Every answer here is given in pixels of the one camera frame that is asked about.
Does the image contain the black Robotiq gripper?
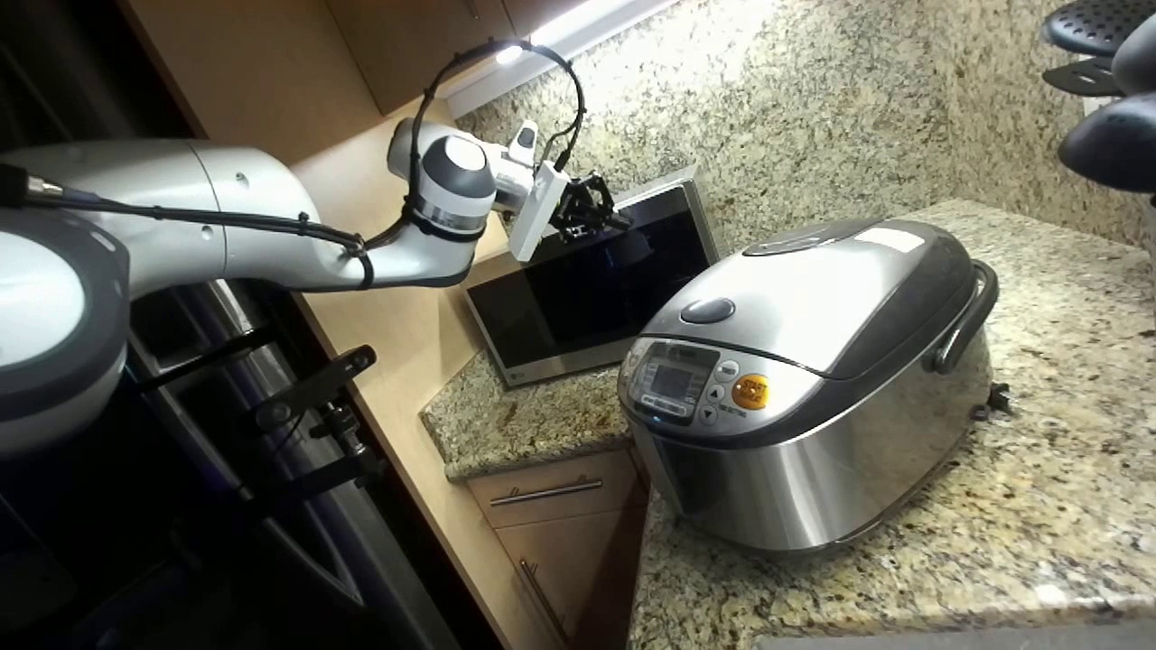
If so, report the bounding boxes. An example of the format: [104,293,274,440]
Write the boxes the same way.
[552,175,635,245]

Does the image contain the under cabinet light strip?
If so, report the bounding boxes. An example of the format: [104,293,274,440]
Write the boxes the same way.
[448,0,678,120]

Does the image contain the stainless steel rice cooker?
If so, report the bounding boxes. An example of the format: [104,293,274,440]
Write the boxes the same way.
[615,217,1004,558]

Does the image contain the wooden upper cabinets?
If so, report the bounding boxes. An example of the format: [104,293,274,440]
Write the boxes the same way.
[322,0,588,120]

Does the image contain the tall wooden side panel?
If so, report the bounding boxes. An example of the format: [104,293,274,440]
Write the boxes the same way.
[122,0,572,650]

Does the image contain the wooden base cabinet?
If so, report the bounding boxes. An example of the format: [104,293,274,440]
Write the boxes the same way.
[464,445,652,650]

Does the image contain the black clamp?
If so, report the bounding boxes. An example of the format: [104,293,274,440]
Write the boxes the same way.
[241,345,385,508]

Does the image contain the black flat spatula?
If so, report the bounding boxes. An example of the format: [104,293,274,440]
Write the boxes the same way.
[1041,53,1137,101]

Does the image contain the black ladle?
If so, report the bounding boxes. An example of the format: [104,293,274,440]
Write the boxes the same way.
[1056,91,1156,195]

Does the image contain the black slotted spatula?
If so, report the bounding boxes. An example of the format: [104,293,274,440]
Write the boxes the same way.
[1038,0,1156,57]

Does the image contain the stainless steel refrigerator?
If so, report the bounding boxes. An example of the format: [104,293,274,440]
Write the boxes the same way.
[0,274,464,650]

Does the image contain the dark rounded utensil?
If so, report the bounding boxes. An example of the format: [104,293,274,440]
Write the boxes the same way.
[1105,10,1156,101]

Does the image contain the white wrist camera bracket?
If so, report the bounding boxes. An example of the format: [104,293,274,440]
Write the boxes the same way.
[504,117,575,263]

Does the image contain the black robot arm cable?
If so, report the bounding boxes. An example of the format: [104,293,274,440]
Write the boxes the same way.
[0,40,593,263]

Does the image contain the metal drawer handle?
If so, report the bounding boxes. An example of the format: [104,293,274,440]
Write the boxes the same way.
[489,475,607,508]

